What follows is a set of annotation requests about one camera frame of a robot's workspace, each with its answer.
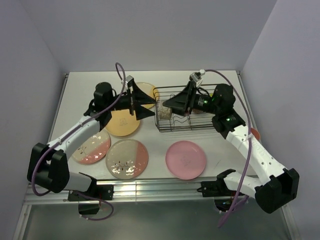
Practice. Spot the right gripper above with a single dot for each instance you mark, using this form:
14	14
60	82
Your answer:
179	102

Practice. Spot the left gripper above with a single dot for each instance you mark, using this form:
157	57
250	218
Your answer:
140	97

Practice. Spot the red black mug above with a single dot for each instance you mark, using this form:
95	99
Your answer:
198	112

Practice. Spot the speckled ceramic cup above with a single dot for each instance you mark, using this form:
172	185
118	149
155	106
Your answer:
164	113

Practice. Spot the pink plastic cup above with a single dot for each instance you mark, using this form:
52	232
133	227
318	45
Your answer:
255	133

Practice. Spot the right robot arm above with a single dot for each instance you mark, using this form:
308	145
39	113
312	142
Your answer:
274	186

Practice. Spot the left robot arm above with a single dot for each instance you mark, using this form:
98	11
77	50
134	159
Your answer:
48	165

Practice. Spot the beige yellow branch plate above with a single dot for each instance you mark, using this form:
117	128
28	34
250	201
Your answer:
149	89

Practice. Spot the orange bear plate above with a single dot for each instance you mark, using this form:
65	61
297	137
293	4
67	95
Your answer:
122	123

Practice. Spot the beige pink branch plate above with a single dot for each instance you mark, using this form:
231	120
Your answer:
127	159

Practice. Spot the pink bear plate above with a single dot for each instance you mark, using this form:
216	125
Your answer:
185	160

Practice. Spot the large pink white plate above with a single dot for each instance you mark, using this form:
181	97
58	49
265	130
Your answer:
93	149

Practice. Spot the black wire dish rack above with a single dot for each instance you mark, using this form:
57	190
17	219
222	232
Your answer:
177	122

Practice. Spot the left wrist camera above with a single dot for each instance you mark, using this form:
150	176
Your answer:
128	79

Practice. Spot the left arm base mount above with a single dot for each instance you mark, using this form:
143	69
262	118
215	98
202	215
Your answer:
96	192

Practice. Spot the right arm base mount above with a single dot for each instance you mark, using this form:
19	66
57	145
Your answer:
218	188

